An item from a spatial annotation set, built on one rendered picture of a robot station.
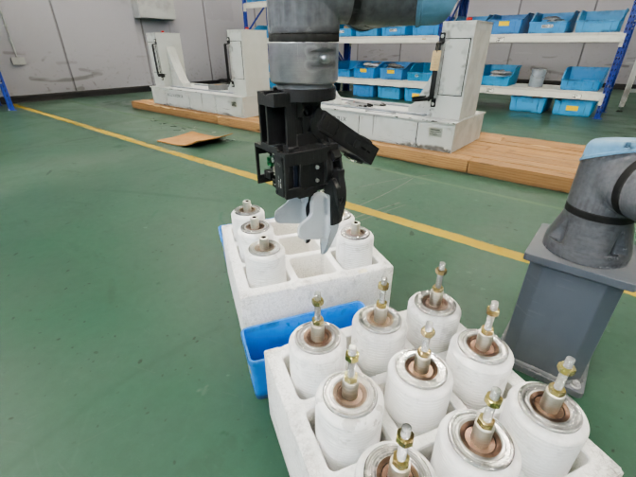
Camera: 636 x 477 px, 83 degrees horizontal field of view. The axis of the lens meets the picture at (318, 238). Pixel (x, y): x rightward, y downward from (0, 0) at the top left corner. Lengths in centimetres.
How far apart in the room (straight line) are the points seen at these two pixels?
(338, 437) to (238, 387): 40
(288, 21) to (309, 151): 13
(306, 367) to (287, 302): 30
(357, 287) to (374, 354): 31
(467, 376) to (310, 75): 49
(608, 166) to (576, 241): 15
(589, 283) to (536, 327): 15
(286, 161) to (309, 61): 10
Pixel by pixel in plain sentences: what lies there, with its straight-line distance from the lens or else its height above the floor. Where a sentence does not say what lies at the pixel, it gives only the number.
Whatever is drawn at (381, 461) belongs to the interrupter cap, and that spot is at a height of 25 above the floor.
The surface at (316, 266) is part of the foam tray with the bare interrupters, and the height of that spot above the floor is 14.
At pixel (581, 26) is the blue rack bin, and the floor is 84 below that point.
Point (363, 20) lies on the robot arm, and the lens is 43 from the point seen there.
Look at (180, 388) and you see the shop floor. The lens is 92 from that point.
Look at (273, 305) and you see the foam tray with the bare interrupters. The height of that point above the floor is 14.
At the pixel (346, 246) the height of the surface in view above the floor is 23.
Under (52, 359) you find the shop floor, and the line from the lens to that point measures 113.
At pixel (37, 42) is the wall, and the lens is 660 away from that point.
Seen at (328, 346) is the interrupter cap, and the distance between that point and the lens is 60.
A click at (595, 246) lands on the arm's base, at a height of 34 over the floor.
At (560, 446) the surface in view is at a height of 24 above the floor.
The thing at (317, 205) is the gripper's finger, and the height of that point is 50.
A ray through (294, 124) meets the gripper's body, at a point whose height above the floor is 60.
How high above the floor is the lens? 67
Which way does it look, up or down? 28 degrees down
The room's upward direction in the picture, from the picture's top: straight up
